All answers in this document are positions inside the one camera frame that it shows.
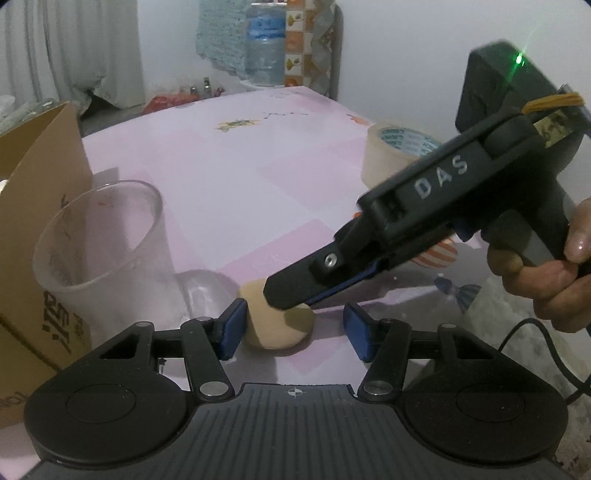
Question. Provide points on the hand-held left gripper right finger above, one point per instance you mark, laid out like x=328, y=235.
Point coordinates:
x=358, y=334

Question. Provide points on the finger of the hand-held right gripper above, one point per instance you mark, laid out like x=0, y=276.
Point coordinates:
x=300, y=281
x=351, y=282

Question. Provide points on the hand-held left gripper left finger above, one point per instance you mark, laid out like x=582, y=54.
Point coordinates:
x=231, y=330

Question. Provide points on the beige round sponge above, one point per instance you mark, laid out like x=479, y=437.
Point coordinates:
x=272, y=330

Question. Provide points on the brown cardboard box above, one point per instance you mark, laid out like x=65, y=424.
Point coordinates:
x=27, y=194

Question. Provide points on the person's right hand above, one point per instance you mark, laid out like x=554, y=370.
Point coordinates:
x=545, y=290

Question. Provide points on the clear packing tape roll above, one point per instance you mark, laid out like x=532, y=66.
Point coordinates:
x=383, y=161

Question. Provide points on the pink printed tablecloth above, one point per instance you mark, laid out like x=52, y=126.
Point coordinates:
x=231, y=175

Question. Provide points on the clear plastic cup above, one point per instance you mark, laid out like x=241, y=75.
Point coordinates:
x=106, y=258

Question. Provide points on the white water dispenser base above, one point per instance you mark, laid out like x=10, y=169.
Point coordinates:
x=258, y=85

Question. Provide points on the orange checkered flower cloth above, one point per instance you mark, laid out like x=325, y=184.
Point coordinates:
x=300, y=46

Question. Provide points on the red snack bag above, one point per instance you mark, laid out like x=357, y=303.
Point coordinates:
x=161, y=104

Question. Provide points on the blue water jug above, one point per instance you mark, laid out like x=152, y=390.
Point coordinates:
x=263, y=46

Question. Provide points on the teal crochet cloth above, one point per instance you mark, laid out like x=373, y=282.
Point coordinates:
x=221, y=32

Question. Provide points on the clear plastic bag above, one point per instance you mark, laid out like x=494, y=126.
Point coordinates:
x=18, y=108

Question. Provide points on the grey white curtain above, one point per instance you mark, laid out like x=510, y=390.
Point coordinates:
x=55, y=46

